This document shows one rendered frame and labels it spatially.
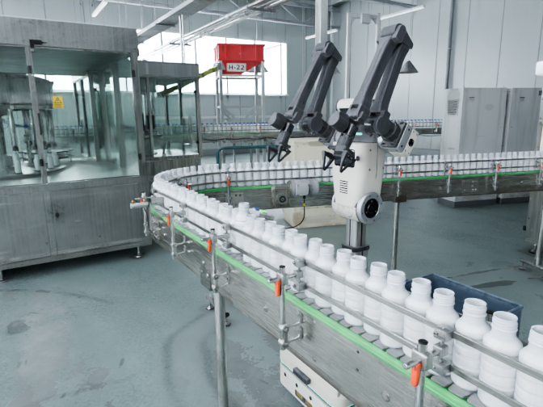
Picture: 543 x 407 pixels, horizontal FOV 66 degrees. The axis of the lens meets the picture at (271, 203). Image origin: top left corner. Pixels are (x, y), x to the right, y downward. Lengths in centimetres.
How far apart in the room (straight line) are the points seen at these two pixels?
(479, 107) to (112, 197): 554
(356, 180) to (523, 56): 1265
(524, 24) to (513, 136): 710
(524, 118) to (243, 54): 489
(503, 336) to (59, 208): 409
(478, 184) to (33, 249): 406
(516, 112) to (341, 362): 702
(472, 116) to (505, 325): 658
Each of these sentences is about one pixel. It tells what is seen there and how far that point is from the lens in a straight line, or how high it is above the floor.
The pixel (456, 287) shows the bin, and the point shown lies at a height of 93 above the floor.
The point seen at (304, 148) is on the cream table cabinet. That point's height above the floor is 108.
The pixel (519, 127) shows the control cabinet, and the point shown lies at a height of 125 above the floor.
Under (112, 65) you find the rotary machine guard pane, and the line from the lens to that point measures 453.
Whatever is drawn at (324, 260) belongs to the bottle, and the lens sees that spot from 110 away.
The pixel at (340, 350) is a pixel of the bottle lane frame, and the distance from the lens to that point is 109.
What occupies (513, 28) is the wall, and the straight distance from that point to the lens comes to 1471.
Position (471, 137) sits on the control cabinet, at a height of 112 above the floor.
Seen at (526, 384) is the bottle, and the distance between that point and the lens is 82.
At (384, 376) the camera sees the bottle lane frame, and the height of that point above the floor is 95.
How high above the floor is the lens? 150
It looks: 12 degrees down
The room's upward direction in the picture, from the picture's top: 1 degrees counter-clockwise
